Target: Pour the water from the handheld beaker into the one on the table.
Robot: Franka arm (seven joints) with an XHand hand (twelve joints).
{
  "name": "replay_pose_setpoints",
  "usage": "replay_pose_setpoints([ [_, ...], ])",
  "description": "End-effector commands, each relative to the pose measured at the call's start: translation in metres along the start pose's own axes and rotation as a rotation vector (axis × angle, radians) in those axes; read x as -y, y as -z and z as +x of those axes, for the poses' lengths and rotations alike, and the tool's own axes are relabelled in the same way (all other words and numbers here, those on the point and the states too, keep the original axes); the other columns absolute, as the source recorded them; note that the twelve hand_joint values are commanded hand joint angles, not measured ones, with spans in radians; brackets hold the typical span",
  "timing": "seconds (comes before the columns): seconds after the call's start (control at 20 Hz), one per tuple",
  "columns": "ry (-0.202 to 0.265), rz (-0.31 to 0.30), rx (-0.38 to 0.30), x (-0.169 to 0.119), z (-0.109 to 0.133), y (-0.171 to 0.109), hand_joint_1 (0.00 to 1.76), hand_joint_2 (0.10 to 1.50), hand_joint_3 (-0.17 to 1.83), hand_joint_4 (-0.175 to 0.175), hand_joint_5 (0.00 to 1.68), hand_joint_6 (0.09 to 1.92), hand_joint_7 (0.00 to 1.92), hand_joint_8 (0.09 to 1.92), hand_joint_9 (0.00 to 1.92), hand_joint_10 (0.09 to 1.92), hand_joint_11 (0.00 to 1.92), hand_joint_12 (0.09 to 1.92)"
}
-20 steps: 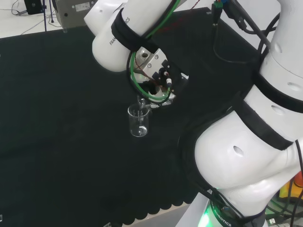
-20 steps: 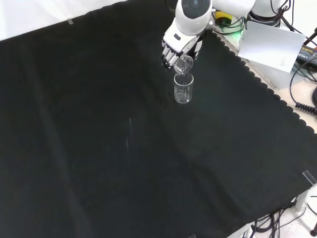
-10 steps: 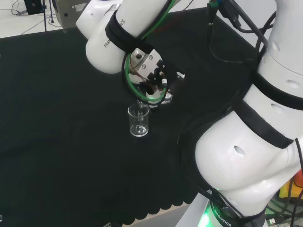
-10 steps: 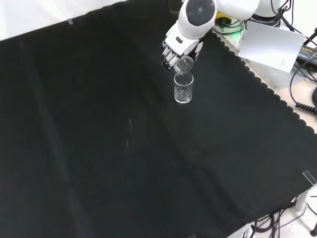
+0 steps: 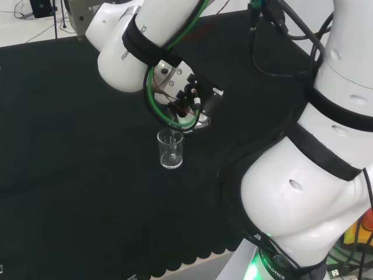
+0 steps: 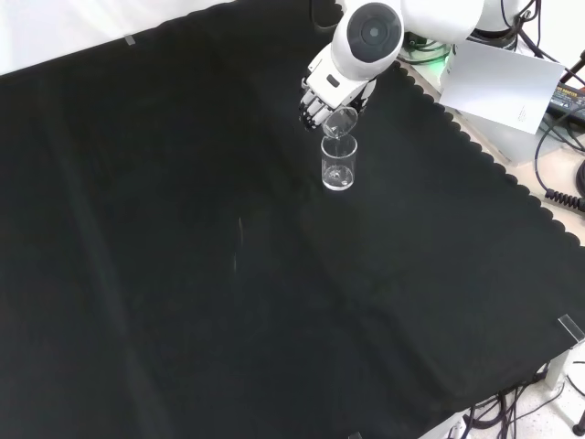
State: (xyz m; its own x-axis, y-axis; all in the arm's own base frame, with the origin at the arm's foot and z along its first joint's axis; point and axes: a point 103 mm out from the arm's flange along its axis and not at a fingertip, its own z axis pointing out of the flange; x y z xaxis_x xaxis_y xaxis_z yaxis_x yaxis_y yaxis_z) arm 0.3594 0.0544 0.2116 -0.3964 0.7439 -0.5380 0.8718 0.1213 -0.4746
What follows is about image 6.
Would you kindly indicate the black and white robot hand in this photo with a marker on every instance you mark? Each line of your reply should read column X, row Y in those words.
column 329, row 80

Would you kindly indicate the clear glass beaker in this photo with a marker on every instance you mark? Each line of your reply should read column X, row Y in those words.
column 342, row 121
column 339, row 171

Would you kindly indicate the black bench cloth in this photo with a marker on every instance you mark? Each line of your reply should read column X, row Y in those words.
column 228, row 251

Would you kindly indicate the clear cloth clip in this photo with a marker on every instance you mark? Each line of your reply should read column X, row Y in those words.
column 356, row 435
column 130, row 41
column 570, row 328

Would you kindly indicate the black power adapter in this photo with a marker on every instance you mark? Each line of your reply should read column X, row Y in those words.
column 569, row 98

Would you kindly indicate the white bench leg bracket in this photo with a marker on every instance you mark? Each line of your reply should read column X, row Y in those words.
column 556, row 372

